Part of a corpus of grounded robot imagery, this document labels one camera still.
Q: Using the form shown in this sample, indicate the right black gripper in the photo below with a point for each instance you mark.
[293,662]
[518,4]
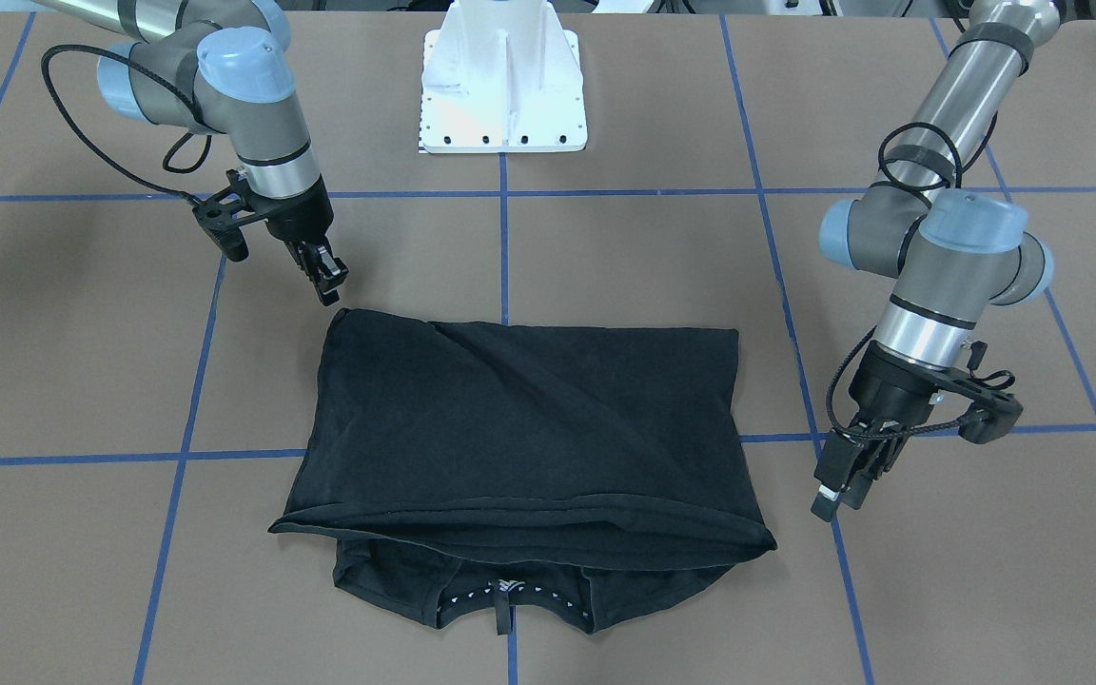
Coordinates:
[300,217]

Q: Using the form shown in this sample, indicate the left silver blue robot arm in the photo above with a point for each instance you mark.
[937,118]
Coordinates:
[951,253]

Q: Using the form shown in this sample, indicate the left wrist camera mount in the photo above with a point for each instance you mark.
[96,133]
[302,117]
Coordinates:
[993,408]

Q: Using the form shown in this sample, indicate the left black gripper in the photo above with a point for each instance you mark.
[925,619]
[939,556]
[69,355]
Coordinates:
[883,386]

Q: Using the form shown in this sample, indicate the black graphic t-shirt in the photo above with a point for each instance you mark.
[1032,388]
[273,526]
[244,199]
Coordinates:
[596,473]

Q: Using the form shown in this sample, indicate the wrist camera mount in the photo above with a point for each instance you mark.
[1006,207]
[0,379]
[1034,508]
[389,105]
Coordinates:
[993,408]
[224,214]

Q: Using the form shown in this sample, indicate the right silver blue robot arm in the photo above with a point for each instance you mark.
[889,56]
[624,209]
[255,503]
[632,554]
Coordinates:
[218,68]

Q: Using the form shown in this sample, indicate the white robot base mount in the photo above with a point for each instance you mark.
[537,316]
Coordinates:
[502,77]

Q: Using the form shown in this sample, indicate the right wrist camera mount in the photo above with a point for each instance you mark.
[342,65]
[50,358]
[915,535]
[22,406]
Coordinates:
[224,214]

